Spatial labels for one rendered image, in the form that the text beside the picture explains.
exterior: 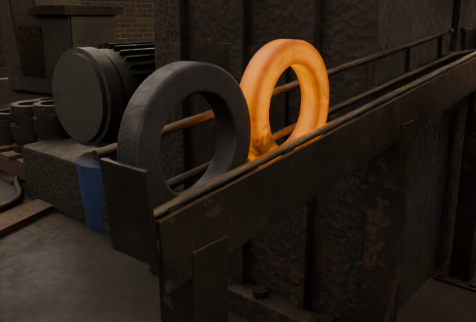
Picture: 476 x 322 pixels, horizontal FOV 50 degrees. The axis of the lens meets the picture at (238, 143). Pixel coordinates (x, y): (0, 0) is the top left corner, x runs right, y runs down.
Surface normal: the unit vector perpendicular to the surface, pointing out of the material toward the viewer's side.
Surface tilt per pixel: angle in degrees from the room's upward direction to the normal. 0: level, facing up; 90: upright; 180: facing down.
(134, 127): 67
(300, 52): 90
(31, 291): 0
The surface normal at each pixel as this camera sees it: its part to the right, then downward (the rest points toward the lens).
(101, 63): 0.54, -0.57
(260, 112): 0.76, 0.16
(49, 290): 0.00, -0.97
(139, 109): -0.53, -0.40
